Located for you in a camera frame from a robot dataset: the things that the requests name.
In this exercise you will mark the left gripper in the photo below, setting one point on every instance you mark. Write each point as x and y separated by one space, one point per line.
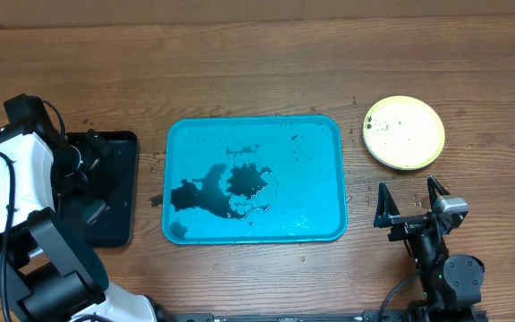
96 150

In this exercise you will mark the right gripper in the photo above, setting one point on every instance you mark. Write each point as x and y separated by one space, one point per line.
388 216

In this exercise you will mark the yellow-green plate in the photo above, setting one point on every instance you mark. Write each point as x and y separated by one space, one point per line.
403 133

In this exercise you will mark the dark green sponge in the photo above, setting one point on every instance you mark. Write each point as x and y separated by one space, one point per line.
95 210

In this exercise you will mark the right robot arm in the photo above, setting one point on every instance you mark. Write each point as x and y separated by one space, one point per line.
451 283

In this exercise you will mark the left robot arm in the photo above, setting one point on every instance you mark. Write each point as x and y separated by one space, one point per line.
47 270

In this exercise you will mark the black rectangular water tray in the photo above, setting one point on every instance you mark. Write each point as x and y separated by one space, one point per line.
113 228

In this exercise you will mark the teal plastic tray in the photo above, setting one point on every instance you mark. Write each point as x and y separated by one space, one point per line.
254 180

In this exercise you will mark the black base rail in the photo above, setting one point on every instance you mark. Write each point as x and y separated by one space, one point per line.
372 315

